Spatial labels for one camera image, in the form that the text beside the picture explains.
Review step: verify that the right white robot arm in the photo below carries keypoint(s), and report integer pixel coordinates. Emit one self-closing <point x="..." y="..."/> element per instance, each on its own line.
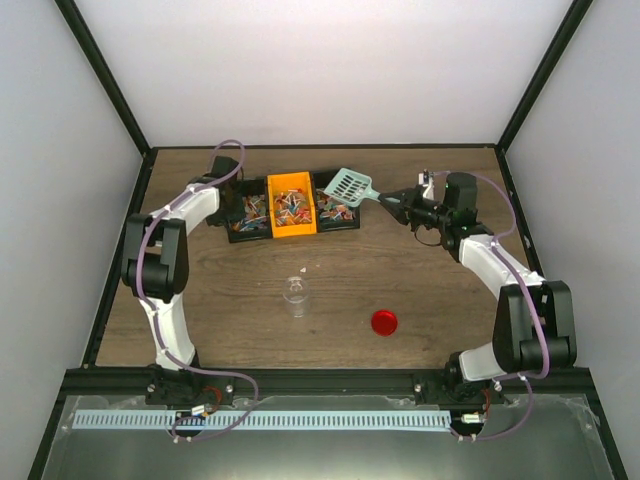
<point x="534" y="329"/>

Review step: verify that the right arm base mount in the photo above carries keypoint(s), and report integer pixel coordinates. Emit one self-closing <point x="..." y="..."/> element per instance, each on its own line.
<point x="446" y="386"/>

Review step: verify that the red jar lid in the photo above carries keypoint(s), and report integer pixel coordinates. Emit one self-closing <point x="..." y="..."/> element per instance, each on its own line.
<point x="384" y="323"/>

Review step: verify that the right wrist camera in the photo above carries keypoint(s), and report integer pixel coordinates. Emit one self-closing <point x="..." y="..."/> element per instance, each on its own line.
<point x="427" y="184"/>

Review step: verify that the orange candy bin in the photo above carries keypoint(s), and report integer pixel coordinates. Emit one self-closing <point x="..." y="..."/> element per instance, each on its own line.
<point x="292" y="206"/>

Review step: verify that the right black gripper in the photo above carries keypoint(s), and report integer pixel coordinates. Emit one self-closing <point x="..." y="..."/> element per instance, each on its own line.
<point x="401" y="211"/>

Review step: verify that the light blue slotted scoop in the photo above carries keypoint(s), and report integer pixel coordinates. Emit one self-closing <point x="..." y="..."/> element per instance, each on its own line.
<point x="351" y="188"/>

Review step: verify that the black candy bin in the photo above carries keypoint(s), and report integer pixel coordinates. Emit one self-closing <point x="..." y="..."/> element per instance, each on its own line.
<point x="332" y="215"/>
<point x="254" y="223"/>

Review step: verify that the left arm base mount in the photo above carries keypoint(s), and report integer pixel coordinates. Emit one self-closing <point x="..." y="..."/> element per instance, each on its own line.
<point x="182" y="388"/>

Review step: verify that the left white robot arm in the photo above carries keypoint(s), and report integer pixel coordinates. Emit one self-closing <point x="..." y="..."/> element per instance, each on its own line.
<point x="155" y="261"/>

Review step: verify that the clear plastic jar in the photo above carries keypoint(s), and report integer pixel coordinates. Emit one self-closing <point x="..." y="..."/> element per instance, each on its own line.
<point x="296" y="294"/>

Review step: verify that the black aluminium frame rail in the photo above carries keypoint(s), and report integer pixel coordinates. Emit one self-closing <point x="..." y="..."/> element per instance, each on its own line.
<point x="297" y="382"/>

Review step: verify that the light blue slotted cable duct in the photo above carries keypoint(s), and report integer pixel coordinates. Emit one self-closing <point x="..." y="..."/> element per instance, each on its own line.
<point x="421" y="421"/>

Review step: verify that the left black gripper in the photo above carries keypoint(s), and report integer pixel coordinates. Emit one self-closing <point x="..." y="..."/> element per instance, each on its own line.
<point x="239" y="211"/>

